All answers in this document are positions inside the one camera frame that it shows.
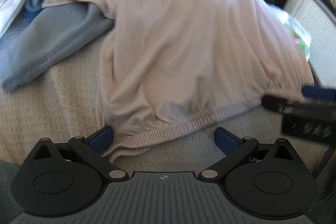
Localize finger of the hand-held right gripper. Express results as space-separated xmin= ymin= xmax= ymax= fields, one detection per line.
xmin=262 ymin=95 xmax=311 ymax=115
xmin=301 ymin=86 xmax=336 ymax=101

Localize grey waffle garment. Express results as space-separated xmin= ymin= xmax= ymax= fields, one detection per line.
xmin=0 ymin=2 xmax=114 ymax=92

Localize white ribbed appliance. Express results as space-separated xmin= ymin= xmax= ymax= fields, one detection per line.
xmin=283 ymin=0 xmax=336 ymax=88

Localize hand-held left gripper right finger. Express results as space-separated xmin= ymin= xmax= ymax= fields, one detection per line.
xmin=197 ymin=127 xmax=300 ymax=184

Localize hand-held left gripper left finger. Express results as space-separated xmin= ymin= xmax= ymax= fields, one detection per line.
xmin=26 ymin=126 xmax=130 ymax=183

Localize clear plastic bag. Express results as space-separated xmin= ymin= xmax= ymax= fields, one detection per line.
xmin=277 ymin=9 xmax=313 ymax=62

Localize pink pants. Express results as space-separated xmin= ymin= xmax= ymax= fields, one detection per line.
xmin=42 ymin=0 xmax=315 ymax=164

